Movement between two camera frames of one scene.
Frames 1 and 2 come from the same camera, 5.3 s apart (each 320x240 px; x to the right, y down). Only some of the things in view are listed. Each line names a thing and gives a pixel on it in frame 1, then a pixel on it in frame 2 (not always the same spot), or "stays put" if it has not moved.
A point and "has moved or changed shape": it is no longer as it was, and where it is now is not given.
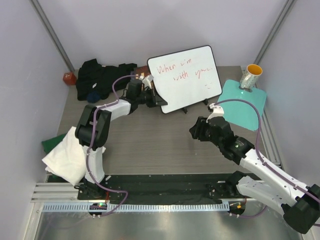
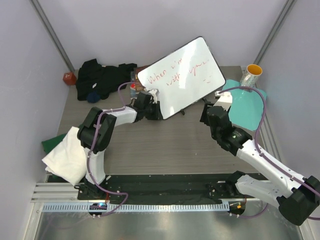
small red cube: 69,78 stays put
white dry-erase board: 186,77 has moved or changed shape
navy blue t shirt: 93,97 stays put
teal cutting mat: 241,113 stays put
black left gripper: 156,100 → 157,115
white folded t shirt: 67,160 stays put
